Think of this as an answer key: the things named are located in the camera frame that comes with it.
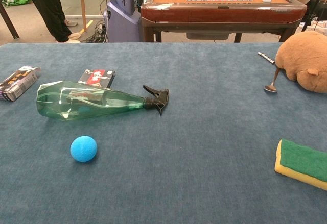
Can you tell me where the metal bead chain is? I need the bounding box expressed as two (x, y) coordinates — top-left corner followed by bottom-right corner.
(257, 51), (275, 64)

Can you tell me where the person in black trousers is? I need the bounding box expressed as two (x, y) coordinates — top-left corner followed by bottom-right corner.
(18, 0), (81, 44)

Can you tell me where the metal spoon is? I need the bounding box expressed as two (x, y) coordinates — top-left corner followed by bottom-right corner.
(264, 68), (279, 93)

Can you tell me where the brown plush toy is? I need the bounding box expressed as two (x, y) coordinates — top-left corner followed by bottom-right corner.
(274, 31), (327, 94)

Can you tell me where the blue foam ball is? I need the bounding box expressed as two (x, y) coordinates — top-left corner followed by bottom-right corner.
(70, 135), (98, 163)

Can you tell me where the black tripod stand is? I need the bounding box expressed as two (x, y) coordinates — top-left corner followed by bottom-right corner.
(302, 0), (327, 32)

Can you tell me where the wooden post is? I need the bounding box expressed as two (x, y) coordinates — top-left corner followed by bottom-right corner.
(78, 0), (88, 33)

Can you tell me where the mahjong table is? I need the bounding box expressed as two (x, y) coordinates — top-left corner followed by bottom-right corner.
(140, 0), (308, 43)

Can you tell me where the green transparent spray bottle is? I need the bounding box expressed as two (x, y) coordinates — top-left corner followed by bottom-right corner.
(36, 80), (170, 121)

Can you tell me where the yellow green scrubbing sponge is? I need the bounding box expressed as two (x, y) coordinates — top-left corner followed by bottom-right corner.
(274, 139), (327, 191)

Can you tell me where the red illustrated card box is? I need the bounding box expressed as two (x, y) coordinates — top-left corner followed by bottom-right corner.
(77, 69), (116, 89)

